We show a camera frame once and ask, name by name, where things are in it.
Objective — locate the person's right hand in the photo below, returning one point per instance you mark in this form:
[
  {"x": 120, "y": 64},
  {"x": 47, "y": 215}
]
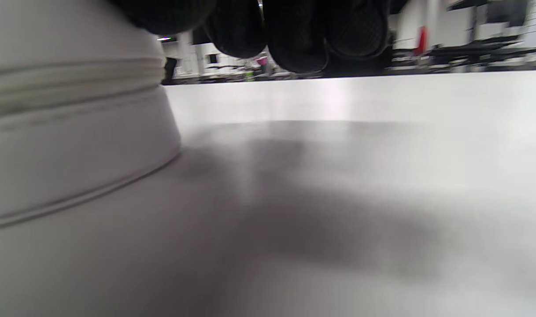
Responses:
[{"x": 294, "y": 31}]

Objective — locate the red flag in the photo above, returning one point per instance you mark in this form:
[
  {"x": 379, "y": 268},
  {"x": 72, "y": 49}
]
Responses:
[{"x": 422, "y": 38}]

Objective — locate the magenta screen monitor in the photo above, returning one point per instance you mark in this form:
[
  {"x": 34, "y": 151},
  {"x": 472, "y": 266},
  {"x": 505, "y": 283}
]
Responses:
[{"x": 262, "y": 60}]

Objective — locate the white cartoon-print pencil case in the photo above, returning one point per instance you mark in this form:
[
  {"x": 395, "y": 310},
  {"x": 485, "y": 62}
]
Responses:
[{"x": 74, "y": 132}]

